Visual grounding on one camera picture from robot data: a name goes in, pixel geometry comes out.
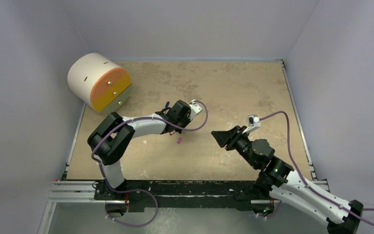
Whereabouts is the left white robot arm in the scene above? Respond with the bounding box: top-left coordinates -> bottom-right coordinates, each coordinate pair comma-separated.
87,100 -> 203,199

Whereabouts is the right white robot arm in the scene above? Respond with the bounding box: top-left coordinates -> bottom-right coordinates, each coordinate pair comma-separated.
211,126 -> 363,234

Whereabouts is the round white drawer cabinet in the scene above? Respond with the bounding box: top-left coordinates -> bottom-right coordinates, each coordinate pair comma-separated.
67,53 -> 132,115

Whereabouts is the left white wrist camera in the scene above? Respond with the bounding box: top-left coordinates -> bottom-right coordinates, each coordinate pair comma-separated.
189,99 -> 203,120

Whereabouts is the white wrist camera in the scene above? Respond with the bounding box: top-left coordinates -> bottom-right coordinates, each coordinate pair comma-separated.
189,99 -> 203,120
243,115 -> 261,134

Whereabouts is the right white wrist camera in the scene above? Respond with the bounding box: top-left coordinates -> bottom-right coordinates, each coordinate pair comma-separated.
243,115 -> 261,134

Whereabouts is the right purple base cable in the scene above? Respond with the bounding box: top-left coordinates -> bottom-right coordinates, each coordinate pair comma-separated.
255,200 -> 283,220

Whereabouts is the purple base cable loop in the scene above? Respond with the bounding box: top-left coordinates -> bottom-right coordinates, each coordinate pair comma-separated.
104,189 -> 159,227

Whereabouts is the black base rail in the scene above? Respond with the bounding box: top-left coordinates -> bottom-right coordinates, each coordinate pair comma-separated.
94,179 -> 286,214

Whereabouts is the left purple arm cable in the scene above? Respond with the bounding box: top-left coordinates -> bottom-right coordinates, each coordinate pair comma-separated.
91,100 -> 209,195

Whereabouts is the aluminium table edge rail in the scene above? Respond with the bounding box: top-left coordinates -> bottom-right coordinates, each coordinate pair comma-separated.
37,59 -> 331,234

